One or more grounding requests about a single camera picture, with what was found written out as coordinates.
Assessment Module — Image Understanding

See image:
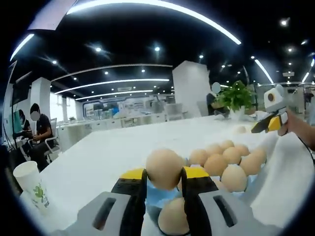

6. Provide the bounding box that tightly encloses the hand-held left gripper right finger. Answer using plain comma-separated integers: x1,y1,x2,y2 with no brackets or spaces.
181,166,254,236

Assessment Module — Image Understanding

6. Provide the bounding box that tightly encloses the cluster of brown eggs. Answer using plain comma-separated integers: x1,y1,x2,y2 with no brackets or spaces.
157,139,268,236

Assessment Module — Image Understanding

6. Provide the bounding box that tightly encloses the white table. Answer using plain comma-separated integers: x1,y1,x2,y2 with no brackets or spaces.
21,115,315,236

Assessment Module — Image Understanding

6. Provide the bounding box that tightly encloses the white office chair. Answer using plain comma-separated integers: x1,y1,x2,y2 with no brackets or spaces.
164,103,188,121

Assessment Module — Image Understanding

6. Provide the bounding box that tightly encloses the grey office chair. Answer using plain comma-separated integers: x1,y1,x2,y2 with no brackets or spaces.
43,118,61,163

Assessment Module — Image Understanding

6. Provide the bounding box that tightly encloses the person's right hand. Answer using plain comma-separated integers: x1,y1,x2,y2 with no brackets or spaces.
278,109,300,137

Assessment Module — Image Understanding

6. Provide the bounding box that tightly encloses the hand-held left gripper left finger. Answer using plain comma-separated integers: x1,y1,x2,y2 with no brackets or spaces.
77,168,148,236

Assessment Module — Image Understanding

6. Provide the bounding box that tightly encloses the white cabinet row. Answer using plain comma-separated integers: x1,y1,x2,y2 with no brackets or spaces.
56,114,173,148

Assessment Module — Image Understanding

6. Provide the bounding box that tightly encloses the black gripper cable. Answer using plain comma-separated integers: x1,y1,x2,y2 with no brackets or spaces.
296,136,315,163

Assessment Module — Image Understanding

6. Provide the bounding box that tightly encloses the blue egg tray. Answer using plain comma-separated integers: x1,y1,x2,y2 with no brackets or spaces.
145,157,269,222

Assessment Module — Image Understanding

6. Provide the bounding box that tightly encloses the green plant in white pot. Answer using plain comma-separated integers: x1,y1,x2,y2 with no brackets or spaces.
215,80,255,121

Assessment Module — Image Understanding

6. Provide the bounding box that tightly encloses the white paper cup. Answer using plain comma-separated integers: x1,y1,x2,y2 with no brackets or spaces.
12,161,52,216

